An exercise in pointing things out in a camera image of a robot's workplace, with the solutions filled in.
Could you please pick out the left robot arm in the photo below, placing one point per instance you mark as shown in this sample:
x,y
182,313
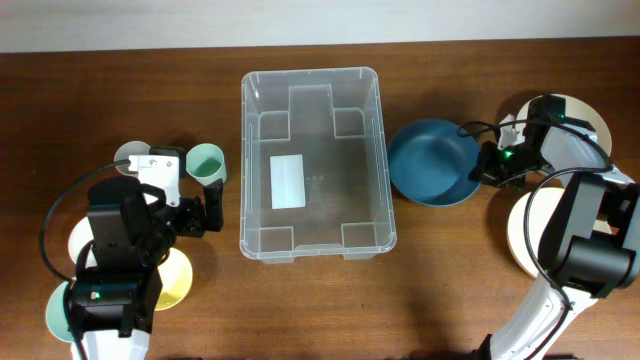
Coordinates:
x,y
110,305

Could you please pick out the mint green cup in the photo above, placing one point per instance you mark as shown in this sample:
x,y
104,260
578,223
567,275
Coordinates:
x,y
206,164

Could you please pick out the dark blue bowl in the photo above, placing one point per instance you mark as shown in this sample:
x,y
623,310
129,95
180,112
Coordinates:
x,y
430,163

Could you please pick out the grey cup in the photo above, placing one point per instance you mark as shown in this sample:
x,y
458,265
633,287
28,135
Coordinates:
x,y
135,147

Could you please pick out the yellow small bowl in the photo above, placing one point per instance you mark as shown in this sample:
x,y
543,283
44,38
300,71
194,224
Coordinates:
x,y
176,274

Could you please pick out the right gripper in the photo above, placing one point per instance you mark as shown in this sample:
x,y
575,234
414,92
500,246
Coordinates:
x,y
485,170

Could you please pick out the mint green small bowl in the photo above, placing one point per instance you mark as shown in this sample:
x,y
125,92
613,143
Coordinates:
x,y
55,317

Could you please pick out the white small bowl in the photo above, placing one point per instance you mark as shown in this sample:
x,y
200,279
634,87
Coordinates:
x,y
80,235

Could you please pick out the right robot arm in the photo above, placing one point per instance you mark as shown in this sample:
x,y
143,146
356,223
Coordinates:
x,y
590,245

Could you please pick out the clear plastic storage bin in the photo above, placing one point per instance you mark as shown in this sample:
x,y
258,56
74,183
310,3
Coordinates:
x,y
333,118

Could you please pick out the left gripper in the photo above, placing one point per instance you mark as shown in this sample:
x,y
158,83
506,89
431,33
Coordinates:
x,y
195,219

